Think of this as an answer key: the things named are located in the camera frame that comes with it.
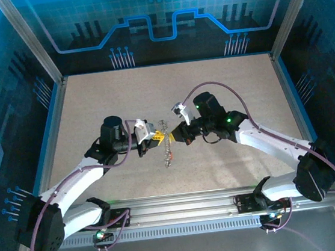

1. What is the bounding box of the aluminium table side rail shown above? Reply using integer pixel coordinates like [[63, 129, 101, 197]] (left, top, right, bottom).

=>
[[19, 76, 84, 216], [269, 48, 327, 185]]

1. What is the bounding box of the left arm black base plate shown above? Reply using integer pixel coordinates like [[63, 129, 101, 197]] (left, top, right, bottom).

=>
[[104, 206, 134, 230]]

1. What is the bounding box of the small controller board with LED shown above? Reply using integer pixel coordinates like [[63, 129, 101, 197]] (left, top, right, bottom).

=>
[[91, 225, 115, 243], [258, 208, 287, 228]]

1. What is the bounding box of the slotted aluminium cable duct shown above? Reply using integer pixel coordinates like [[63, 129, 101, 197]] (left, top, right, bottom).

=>
[[59, 214, 266, 250]]

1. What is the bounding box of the aluminium frame post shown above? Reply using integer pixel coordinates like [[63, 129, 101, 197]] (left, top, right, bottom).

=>
[[0, 0, 66, 90], [264, 0, 331, 60]]

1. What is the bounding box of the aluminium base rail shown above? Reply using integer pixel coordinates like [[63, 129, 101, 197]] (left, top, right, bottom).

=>
[[19, 175, 335, 243]]

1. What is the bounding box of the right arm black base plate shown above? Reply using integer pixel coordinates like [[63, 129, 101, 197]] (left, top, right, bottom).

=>
[[235, 189, 290, 215]]

